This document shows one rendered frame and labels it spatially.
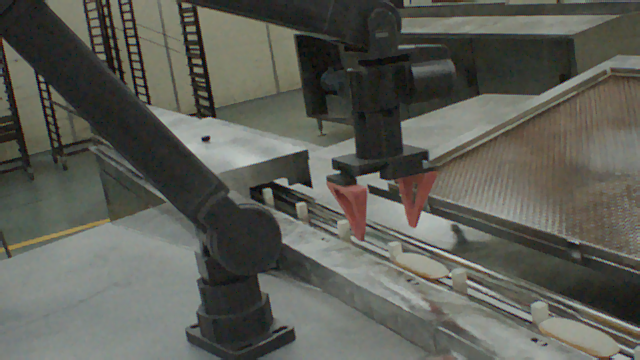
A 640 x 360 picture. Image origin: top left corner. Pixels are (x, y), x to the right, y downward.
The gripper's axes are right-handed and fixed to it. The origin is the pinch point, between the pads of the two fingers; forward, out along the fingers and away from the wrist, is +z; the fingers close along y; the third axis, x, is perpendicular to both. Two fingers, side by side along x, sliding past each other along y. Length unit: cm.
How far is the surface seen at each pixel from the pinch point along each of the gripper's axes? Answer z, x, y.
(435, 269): 4.4, 6.5, -2.5
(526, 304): 5.1, 21.0, -4.4
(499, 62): 14, -235, -207
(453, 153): -2.2, -19.0, -23.9
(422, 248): 4.4, -1.0, -5.6
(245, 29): 1, -700, -253
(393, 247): 3.6, -2.1, -2.0
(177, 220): 9, -59, 10
